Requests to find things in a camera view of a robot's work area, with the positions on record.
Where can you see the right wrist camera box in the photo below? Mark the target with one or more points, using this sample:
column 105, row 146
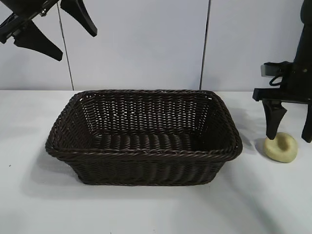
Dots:
column 265, row 69

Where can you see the pale yellow egg yolk pastry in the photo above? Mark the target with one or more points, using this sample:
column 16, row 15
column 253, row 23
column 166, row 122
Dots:
column 282, row 150

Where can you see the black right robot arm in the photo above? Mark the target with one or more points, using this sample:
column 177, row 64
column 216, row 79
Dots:
column 306, row 31

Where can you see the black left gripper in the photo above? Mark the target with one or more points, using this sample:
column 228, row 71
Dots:
column 22, row 14

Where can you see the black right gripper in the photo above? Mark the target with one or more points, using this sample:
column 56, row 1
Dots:
column 299, row 83

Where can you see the dark brown wicker basket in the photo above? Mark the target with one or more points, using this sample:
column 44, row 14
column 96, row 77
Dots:
column 146, row 156

